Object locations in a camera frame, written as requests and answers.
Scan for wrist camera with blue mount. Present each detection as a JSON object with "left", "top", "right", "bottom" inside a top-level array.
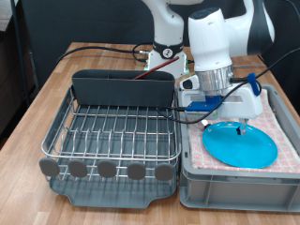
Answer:
[{"left": 185, "top": 94, "right": 225, "bottom": 121}]

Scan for grey plastic crate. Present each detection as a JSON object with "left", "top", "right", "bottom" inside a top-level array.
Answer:
[{"left": 176, "top": 80, "right": 300, "bottom": 214}]

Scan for pink checkered towel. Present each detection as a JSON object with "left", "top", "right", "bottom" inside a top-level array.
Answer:
[{"left": 186, "top": 88, "right": 300, "bottom": 174}]

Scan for blue cable clip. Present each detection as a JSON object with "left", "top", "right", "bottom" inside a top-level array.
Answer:
[{"left": 247, "top": 72, "right": 262, "bottom": 97}]

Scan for black cable on table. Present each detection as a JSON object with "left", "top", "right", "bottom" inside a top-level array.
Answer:
[{"left": 55, "top": 41, "right": 155, "bottom": 68}]

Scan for grey cable on table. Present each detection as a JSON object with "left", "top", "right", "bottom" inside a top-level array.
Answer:
[{"left": 187, "top": 59, "right": 266, "bottom": 68}]

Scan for metal wire dish rack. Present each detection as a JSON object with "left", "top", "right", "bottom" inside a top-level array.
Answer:
[{"left": 40, "top": 83, "right": 183, "bottom": 184}]

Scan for black backdrop curtain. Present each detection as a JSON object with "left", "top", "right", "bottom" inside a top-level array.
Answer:
[{"left": 20, "top": 0, "right": 300, "bottom": 113}]

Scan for red-brown wooden spoon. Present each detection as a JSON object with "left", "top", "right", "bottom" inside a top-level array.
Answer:
[{"left": 132, "top": 55, "right": 180, "bottom": 81}]

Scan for dark cabinet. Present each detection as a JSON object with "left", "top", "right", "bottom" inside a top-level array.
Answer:
[{"left": 0, "top": 29, "right": 40, "bottom": 139}]

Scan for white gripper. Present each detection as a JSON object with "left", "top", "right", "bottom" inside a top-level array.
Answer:
[{"left": 177, "top": 83, "right": 264, "bottom": 136}]

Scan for grey oval rack pad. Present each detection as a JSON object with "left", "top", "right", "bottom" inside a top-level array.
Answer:
[
  {"left": 126, "top": 160, "right": 146, "bottom": 181},
  {"left": 38, "top": 157, "right": 61, "bottom": 177},
  {"left": 97, "top": 159, "right": 117, "bottom": 179},
  {"left": 154, "top": 162, "right": 175, "bottom": 182},
  {"left": 67, "top": 158, "right": 89, "bottom": 178}
]

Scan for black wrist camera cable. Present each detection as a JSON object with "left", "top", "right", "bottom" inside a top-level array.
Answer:
[{"left": 156, "top": 46, "right": 300, "bottom": 125}]

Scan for dark grey cutlery holder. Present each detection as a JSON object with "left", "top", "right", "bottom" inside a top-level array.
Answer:
[{"left": 71, "top": 68, "right": 176, "bottom": 108}]

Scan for grey plastic drain tray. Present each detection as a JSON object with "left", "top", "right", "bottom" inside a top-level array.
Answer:
[{"left": 48, "top": 85, "right": 180, "bottom": 209}]

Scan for blue plastic plate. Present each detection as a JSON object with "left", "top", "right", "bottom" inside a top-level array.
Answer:
[{"left": 202, "top": 121, "right": 279, "bottom": 169}]

